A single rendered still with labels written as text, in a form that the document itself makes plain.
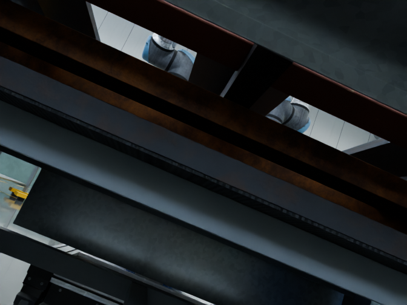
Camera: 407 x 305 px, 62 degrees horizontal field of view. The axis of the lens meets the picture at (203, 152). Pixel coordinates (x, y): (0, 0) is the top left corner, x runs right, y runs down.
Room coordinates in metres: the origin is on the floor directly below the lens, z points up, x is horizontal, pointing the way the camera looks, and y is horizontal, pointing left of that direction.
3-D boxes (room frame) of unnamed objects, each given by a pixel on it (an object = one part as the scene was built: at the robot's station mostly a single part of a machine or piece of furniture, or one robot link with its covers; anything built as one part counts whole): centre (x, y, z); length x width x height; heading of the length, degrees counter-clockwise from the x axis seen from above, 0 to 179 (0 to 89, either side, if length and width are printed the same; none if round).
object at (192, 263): (1.25, -0.17, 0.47); 1.30 x 0.04 x 0.35; 95
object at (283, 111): (1.56, -0.25, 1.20); 0.13 x 0.12 x 0.14; 117
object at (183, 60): (1.54, 0.26, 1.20); 0.13 x 0.12 x 0.14; 107
